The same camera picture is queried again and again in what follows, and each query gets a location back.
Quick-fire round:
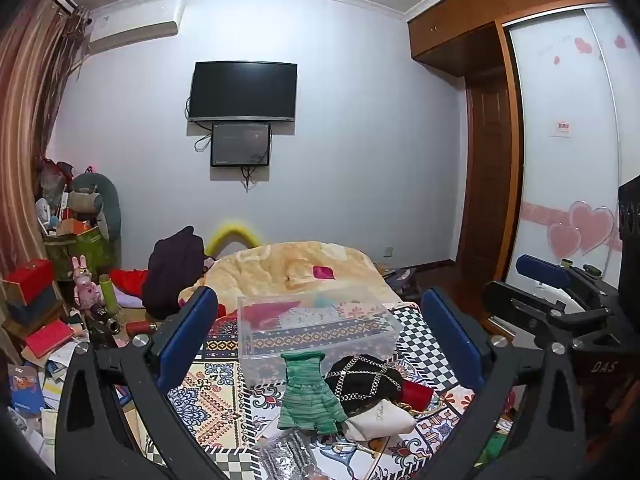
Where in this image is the dark purple jacket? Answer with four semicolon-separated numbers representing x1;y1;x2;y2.
141;226;207;321

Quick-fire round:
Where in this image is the black knit hat white pattern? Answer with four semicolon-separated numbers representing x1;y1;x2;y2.
325;354;406;418

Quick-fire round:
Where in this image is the grey plush toy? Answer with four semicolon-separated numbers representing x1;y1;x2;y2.
67;172;122;241

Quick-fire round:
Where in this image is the brown wooden door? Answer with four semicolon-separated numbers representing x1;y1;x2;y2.
456;67;521;281

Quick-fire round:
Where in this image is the yellow curved pillow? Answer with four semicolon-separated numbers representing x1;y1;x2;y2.
207;219;261;256

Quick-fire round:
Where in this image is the yellow fleece blanket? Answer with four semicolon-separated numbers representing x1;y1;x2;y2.
205;241;401;318

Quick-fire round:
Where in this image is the green bottle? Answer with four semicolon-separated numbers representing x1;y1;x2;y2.
99;274;121;317

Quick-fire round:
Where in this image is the black camera lens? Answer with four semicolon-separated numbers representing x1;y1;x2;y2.
90;304;121;336

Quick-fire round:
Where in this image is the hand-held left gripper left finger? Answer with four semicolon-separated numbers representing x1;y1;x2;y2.
54;285;221;480

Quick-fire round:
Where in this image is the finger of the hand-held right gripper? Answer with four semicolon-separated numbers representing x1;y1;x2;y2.
482;281;623;346
516;254;619;306

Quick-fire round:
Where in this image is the green cloth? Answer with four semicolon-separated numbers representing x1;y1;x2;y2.
475;432;508;466

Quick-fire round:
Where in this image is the green storage bin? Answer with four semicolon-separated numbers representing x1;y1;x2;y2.
47;227;118;281

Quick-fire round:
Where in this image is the green knit glove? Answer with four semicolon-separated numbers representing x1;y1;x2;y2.
277;352;348;436

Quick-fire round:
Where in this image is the silver sequined pouch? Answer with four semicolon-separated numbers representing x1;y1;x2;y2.
257;430;326;480

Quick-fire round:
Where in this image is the white air conditioner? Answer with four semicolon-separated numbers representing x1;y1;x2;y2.
82;2;186;56

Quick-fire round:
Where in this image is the red cloth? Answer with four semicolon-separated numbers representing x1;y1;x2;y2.
110;269;151;298

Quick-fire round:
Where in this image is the small black wall monitor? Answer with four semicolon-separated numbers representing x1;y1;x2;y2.
210;122;272;168

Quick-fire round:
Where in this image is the white cloth pouch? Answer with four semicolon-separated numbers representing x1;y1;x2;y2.
342;400;416;443

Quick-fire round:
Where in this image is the blue booklet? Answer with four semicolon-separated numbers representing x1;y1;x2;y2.
7;364;46;418

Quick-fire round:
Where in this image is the red box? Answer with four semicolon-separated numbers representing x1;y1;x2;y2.
4;259;55;306

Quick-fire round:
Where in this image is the patterned bed sheet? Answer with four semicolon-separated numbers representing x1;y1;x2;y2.
115;300;516;480

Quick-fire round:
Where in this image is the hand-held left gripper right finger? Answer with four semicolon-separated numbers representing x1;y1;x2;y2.
421;287;601;480

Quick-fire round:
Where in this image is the wooden wardrobe with glass doors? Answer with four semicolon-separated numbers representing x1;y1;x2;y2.
407;0;640;311

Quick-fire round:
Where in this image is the clear plastic storage box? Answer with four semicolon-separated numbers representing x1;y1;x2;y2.
237;287;405;390

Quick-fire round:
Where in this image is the red book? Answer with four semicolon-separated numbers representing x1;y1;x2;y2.
25;320;76;356

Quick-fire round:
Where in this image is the pink rabbit doll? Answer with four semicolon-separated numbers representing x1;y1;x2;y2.
71;256;103;311

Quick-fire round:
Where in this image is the red velvet pouch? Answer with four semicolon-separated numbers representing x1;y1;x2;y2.
400;380;433;413

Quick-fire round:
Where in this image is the striped brown curtain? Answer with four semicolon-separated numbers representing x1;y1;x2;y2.
0;0;86;281

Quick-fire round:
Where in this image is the wall-mounted black television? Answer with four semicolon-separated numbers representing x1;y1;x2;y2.
187;61;298;123

